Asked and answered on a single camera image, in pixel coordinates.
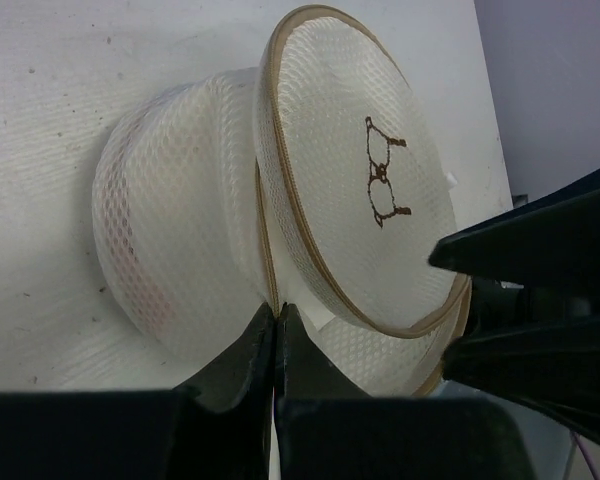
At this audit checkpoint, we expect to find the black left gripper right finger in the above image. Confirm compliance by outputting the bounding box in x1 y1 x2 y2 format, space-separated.
274 304 370 479

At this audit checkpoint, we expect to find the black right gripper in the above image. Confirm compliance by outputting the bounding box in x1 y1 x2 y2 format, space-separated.
429 168 600 446

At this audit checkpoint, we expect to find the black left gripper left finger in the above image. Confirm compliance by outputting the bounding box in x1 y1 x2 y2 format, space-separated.
172 304 275 479

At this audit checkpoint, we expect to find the white mesh laundry bag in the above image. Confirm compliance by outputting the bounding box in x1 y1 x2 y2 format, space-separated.
92 5 471 396

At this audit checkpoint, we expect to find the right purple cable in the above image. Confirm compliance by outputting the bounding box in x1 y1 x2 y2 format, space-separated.
569 429 600 480

